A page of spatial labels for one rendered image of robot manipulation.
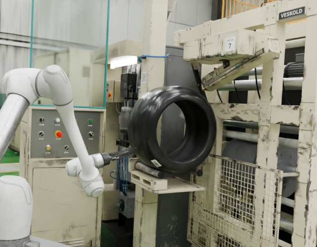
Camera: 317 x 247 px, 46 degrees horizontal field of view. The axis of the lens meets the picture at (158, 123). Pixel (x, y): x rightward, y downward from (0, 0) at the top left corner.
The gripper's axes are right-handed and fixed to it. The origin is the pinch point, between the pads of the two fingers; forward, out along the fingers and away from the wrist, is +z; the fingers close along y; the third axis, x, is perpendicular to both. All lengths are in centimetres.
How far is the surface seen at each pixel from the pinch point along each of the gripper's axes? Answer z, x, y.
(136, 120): 5.6, -17.6, -1.0
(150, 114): 11.2, -20.4, -10.5
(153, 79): 35, -39, 26
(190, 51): 61, -53, 14
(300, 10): 96, -64, -52
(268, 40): 75, -51, -46
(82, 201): -24, 40, 58
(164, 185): 11.3, 23.5, -10.9
